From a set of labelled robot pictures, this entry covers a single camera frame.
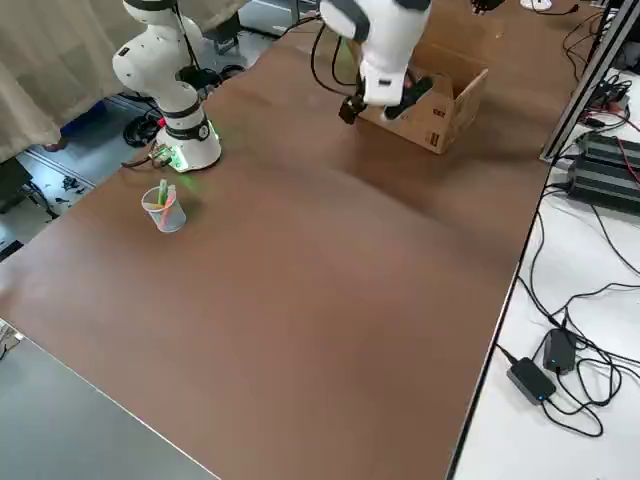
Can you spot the brown cardboard box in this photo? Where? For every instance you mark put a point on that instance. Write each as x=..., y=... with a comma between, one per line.
x=450, y=115

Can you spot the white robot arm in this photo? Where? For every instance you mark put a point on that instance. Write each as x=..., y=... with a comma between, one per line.
x=150, y=65

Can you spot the black power supply unit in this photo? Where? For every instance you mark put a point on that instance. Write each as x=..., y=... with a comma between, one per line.
x=605, y=185
x=610, y=147

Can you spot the green pen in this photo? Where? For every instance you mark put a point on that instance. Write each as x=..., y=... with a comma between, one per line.
x=162, y=194

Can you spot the clear plastic cup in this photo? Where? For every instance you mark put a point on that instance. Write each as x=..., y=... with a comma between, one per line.
x=172, y=217

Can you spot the orange pen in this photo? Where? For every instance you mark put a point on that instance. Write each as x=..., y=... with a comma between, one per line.
x=161, y=205

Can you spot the black power adapter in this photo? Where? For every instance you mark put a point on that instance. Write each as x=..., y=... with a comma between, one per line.
x=560, y=350
x=531, y=379

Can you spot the grey side table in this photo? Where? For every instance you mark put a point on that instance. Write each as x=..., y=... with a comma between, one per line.
x=60, y=425

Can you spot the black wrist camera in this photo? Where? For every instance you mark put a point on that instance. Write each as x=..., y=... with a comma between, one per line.
x=352, y=110

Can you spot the aluminium frame post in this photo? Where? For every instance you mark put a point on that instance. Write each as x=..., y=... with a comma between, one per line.
x=585, y=80

